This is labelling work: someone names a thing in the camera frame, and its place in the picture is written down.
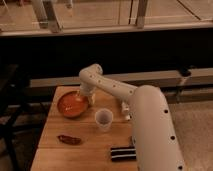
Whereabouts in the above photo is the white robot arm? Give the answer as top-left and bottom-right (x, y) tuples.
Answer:
(79, 64), (187, 171)

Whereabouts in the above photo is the red chili pepper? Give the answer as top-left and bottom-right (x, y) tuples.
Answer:
(58, 135), (81, 145)

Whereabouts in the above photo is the white plastic bottle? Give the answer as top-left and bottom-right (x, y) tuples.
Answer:
(121, 102), (130, 121)

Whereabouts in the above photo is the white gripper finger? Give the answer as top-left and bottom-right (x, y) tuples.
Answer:
(76, 91), (82, 101)

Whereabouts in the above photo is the orange ceramic bowl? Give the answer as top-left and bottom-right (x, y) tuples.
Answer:
(57, 91), (89, 118)

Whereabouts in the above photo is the black white striped block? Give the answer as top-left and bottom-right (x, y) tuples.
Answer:
(110, 146), (136, 162)

